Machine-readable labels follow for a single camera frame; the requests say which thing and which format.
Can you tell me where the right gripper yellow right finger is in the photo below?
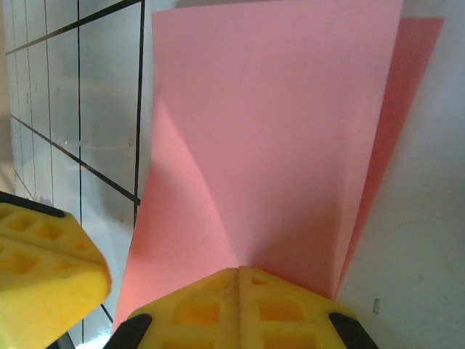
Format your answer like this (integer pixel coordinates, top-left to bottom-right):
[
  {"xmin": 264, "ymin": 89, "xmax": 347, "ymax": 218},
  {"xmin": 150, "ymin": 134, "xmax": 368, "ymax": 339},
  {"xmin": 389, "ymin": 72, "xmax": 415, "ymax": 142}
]
[{"xmin": 239, "ymin": 267, "xmax": 379, "ymax": 349}]

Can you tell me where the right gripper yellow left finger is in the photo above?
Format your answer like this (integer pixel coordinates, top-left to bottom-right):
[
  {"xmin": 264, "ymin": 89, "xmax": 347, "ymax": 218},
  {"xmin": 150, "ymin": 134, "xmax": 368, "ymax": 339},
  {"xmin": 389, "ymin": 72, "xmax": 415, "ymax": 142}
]
[{"xmin": 112, "ymin": 267, "xmax": 240, "ymax": 349}]

